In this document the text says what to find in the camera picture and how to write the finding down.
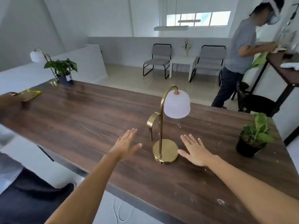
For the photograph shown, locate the grey chair black frame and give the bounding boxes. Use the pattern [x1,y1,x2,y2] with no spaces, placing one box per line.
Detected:
[189,45,227,83]
[143,43,172,80]

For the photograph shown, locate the green cloth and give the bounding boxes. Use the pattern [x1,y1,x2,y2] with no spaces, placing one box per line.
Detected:
[251,51,269,68]

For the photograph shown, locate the person's right forearm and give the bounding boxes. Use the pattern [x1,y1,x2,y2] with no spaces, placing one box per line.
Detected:
[205,156,299,224]

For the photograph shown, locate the potted plant black pot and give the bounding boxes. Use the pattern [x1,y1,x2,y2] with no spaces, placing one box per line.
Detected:
[235,112,276,158]

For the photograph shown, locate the dark wooden table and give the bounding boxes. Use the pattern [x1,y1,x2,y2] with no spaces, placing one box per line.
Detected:
[0,79,299,224]

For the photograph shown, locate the black round stool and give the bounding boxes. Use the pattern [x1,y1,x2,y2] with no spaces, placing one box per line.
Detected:
[236,81,281,117]

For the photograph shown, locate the tall wooden console table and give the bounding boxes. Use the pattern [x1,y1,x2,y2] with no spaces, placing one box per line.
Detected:
[231,51,299,147]

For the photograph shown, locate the potted plant dark blue pot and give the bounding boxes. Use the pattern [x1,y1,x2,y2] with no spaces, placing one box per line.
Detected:
[44,58,78,86]

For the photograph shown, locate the person's left hand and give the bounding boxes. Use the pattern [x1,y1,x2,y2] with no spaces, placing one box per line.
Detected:
[108,128,143,162]

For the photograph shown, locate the white side table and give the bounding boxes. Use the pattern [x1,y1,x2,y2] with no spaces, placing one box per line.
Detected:
[169,56,198,78]

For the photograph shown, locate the clear glass pitcher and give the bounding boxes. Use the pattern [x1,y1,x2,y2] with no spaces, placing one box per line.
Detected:
[279,28,297,49]

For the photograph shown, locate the window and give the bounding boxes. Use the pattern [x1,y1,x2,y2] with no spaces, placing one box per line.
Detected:
[166,11,231,27]

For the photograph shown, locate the person's left forearm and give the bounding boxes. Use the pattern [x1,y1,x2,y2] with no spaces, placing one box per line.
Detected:
[45,152,122,224]

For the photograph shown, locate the white headset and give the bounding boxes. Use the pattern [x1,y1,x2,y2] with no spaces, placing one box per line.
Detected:
[261,0,284,25]

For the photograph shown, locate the white floor cable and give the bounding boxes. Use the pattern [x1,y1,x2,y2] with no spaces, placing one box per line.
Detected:
[112,196,134,224]

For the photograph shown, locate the small flower vase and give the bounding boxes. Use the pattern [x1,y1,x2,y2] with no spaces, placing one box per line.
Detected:
[182,39,192,57]

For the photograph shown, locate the white handheld device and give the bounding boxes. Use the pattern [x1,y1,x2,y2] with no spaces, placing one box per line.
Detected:
[280,62,299,71]

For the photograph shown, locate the person's right hand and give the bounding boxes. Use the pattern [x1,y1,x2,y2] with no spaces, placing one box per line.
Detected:
[177,134,215,168]

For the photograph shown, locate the yellow cloth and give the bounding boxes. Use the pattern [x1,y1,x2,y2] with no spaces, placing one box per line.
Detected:
[18,89,42,102]

